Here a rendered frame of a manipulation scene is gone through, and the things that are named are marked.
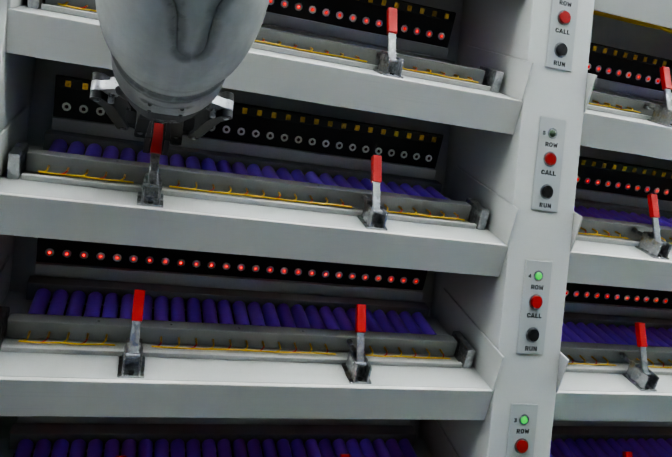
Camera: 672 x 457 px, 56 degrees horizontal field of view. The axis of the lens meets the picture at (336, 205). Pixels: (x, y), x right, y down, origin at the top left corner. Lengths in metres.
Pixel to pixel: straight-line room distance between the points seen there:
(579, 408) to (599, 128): 0.38
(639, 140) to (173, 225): 0.64
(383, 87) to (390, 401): 0.38
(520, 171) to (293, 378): 0.39
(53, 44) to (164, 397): 0.40
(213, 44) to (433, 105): 0.47
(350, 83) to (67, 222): 0.35
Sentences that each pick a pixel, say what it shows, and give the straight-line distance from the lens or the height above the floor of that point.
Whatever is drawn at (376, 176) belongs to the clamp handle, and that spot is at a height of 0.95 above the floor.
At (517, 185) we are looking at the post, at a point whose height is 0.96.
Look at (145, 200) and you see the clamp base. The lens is 0.73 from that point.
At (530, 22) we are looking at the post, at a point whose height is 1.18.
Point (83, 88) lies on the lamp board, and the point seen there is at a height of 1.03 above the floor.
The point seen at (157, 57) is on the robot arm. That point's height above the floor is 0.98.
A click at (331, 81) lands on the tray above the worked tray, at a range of 0.77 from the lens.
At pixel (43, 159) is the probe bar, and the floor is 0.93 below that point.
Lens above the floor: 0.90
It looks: 1 degrees up
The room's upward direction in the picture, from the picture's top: 6 degrees clockwise
